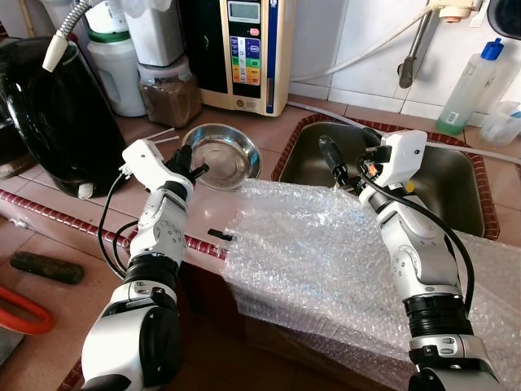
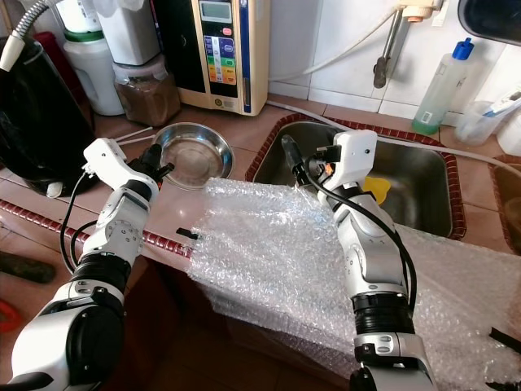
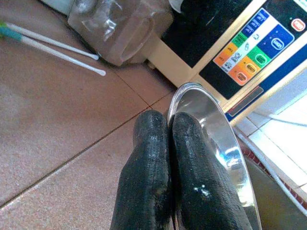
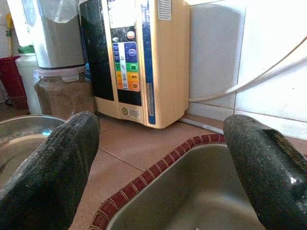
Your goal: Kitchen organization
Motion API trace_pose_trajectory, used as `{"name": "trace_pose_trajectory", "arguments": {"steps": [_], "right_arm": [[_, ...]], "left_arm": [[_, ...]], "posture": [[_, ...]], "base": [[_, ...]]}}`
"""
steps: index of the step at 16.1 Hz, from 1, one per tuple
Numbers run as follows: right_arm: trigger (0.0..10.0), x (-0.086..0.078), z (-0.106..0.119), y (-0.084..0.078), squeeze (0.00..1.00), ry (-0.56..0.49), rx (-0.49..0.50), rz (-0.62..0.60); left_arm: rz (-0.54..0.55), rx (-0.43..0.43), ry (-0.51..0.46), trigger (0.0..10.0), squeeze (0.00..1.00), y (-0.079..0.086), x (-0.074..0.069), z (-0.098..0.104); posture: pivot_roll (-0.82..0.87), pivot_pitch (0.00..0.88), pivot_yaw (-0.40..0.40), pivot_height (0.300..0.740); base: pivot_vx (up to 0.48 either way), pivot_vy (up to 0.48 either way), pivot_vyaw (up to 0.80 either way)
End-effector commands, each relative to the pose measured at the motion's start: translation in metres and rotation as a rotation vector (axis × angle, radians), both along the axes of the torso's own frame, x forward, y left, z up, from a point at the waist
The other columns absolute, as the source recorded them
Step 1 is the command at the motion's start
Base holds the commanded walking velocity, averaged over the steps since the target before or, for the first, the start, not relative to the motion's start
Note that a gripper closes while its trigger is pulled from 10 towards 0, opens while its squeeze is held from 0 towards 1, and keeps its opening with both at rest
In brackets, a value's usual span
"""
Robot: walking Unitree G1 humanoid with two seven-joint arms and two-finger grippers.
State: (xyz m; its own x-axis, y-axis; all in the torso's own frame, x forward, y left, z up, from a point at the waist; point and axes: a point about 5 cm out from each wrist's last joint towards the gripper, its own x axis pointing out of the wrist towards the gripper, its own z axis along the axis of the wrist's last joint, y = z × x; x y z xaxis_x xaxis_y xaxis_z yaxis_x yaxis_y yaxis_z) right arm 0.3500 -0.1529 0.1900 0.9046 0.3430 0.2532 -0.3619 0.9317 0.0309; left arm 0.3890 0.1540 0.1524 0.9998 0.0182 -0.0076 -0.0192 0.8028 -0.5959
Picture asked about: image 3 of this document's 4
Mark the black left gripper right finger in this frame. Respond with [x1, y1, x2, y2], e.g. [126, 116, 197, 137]
[171, 112, 253, 230]

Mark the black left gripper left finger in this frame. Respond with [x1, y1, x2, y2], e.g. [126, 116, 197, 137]
[110, 110, 174, 230]

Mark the stainless steel bowl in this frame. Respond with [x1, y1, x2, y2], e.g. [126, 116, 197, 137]
[166, 81, 262, 230]

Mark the white plastic stick green end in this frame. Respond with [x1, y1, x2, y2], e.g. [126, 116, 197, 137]
[0, 26, 107, 77]
[0, 21, 100, 61]

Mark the clear jar brown powder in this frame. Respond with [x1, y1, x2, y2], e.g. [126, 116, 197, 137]
[67, 0, 175, 67]

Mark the cream water ionizer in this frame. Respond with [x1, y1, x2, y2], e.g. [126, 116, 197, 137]
[146, 0, 307, 126]

